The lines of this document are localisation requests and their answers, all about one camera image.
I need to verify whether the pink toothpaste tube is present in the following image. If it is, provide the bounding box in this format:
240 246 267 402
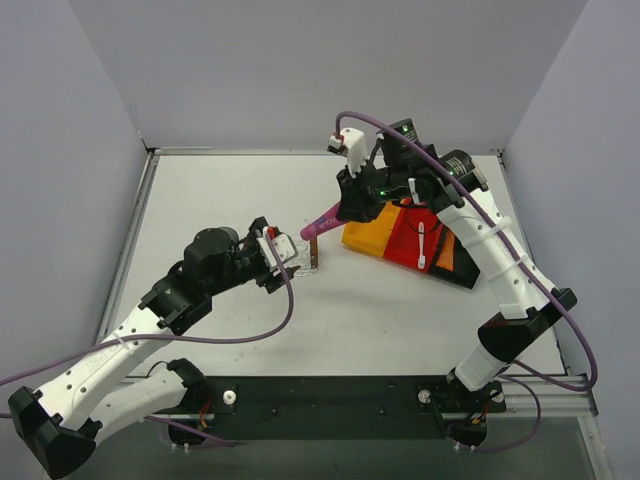
299 203 345 242

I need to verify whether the clear textured acrylic tray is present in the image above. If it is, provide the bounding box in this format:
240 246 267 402
284 236 318 278

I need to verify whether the orange toothpaste tube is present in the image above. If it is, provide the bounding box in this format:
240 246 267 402
435 231 456 271

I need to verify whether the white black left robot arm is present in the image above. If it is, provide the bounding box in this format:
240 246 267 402
8 217 298 479

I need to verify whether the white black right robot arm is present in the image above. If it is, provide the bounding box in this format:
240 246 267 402
328 120 577 393

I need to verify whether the yellow plastic bin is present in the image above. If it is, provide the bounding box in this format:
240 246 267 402
341 203 400 257

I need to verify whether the red plastic bin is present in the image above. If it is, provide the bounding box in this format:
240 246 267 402
383 200 443 274

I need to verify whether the black plastic bin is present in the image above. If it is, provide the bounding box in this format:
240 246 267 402
427 226 480 290

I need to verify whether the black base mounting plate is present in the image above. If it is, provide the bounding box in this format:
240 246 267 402
149 374 506 446

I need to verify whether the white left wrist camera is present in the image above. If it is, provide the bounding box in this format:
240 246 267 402
257 226 298 271

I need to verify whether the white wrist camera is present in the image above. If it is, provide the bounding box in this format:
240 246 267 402
257 226 298 271
327 128 369 178

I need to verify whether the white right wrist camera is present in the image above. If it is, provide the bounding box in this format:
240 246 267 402
327 128 369 178

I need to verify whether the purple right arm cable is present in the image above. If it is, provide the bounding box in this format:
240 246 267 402
333 110 600 453

